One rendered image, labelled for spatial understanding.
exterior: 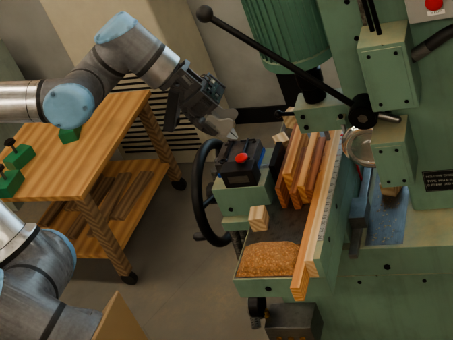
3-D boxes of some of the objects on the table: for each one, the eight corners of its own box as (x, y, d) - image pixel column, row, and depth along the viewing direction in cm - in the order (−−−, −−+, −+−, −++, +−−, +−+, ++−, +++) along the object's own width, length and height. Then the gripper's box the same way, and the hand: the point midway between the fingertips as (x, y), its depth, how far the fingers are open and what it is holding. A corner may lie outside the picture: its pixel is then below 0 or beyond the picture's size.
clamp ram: (263, 172, 188) (252, 144, 183) (292, 169, 185) (282, 140, 180) (255, 197, 181) (243, 168, 176) (284, 194, 179) (274, 165, 173)
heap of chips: (245, 246, 170) (240, 235, 168) (305, 243, 165) (300, 231, 162) (235, 276, 164) (230, 265, 162) (297, 275, 158) (292, 262, 156)
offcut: (293, 150, 191) (289, 139, 189) (281, 156, 191) (277, 145, 189) (288, 142, 195) (284, 131, 193) (276, 147, 195) (272, 136, 193)
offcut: (297, 129, 198) (293, 117, 195) (286, 127, 200) (281, 115, 198) (305, 120, 200) (300, 107, 197) (293, 119, 202) (289, 106, 200)
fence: (356, 102, 198) (352, 85, 195) (363, 101, 198) (358, 84, 195) (319, 277, 156) (312, 259, 153) (327, 276, 155) (320, 258, 152)
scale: (350, 96, 192) (350, 96, 192) (354, 96, 191) (354, 96, 191) (317, 241, 156) (317, 240, 156) (323, 240, 156) (323, 240, 155)
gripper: (176, 74, 158) (251, 137, 165) (188, 50, 165) (259, 112, 171) (152, 96, 164) (226, 156, 170) (165, 71, 170) (235, 131, 177)
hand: (230, 137), depth 172 cm, fingers closed
